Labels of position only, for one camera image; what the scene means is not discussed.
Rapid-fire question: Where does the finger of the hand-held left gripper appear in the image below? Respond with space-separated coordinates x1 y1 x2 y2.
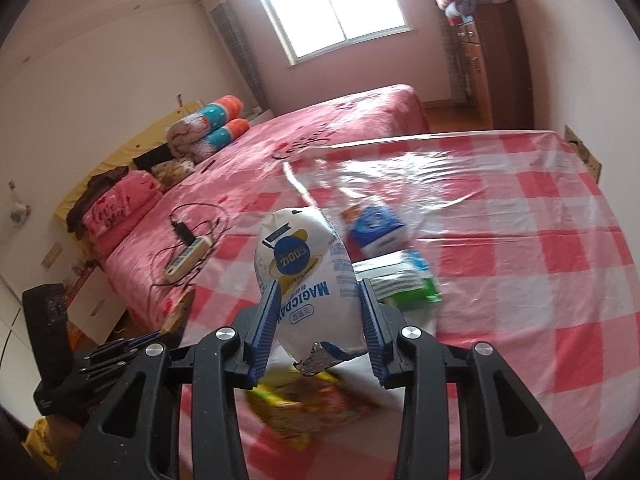
82 331 163 357
75 349 146 377

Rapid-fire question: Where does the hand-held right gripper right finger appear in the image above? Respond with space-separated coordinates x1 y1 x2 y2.
356 277 586 480

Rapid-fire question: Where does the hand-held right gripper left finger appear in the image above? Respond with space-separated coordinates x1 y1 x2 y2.
57 281 284 480

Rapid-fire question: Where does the white snack bag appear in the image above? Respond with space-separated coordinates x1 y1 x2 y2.
256 206 368 376

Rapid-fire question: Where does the white bedside table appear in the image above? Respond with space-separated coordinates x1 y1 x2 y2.
65 265 131 346

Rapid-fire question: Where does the green white packet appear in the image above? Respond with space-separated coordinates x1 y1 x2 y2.
352 250 443 308

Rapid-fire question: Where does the black box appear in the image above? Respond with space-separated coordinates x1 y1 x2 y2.
22 284 73 386

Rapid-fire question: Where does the yellow snack packet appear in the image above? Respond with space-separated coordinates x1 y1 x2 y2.
245 365 388 448

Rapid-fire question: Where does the blue white packet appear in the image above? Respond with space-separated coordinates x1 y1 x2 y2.
340 202 413 261

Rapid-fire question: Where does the white power strip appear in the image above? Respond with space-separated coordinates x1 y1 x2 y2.
165 236 213 283

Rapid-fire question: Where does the black charger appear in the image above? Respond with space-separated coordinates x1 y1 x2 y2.
170 217 196 247

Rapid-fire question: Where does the red checked plastic tablecloth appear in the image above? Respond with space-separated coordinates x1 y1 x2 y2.
175 130 640 480

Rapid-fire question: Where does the pink pillow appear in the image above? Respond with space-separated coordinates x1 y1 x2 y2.
80 170 163 241

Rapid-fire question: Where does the dark brown cloth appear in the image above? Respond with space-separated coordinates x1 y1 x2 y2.
67 166 128 233

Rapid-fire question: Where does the small floral pillow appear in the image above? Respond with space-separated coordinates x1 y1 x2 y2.
152 157 193 191

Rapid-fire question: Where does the black cushion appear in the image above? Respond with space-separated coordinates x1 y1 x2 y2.
132 145 171 171

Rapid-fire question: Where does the yellow headboard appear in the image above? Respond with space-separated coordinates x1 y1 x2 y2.
55 102 206 221

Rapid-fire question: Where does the bed with pink sheet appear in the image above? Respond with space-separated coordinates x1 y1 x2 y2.
55 85 431 331

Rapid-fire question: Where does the rolled colourful quilt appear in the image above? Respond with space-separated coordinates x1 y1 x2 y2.
166 94 251 163

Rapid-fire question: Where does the grey checked curtain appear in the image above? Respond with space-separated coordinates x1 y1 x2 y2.
200 0 273 111
442 15 473 98

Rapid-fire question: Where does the wooden cabinet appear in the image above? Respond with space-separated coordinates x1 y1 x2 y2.
457 2 536 131

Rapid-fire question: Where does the window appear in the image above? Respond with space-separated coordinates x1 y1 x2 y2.
252 0 421 68

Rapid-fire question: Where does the black cable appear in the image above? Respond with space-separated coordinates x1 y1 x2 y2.
150 202 231 288

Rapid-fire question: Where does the small wall ornament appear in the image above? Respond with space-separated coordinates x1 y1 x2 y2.
7 182 31 226

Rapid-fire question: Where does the wall socket plate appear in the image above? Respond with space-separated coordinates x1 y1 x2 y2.
564 125 601 181

